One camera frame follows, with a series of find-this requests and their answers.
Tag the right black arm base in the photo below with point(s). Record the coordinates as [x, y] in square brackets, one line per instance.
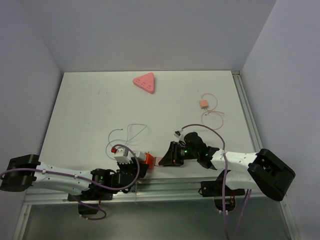
[214, 189]

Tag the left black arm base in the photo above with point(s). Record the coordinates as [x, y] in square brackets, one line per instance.
[89, 204]

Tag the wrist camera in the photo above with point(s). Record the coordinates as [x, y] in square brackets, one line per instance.
[122, 156]
[179, 135]

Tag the red cube socket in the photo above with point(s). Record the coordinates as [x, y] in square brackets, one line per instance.
[149, 160]

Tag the white charger plug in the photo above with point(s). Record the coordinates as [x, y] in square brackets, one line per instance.
[142, 157]

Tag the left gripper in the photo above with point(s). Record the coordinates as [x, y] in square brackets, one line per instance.
[133, 167]

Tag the brown pink charger plug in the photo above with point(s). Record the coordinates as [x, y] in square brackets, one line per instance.
[157, 162]

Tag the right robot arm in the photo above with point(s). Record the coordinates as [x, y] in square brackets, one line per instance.
[238, 171]

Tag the aluminium rail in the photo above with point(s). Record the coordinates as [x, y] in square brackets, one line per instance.
[153, 190]
[257, 145]

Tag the pink triangular power strip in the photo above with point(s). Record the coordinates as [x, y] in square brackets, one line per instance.
[145, 82]

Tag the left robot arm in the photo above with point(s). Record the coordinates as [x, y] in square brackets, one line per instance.
[27, 171]

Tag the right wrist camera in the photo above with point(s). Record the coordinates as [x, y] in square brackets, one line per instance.
[179, 135]

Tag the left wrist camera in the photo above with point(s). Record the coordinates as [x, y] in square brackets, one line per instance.
[122, 156]

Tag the aluminium right rail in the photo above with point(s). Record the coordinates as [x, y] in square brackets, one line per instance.
[257, 145]

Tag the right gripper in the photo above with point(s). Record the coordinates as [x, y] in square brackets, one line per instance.
[171, 158]

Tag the orange pink charger plug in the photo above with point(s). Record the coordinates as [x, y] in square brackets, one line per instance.
[203, 104]

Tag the aluminium front rail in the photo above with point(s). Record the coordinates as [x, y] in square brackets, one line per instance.
[153, 190]

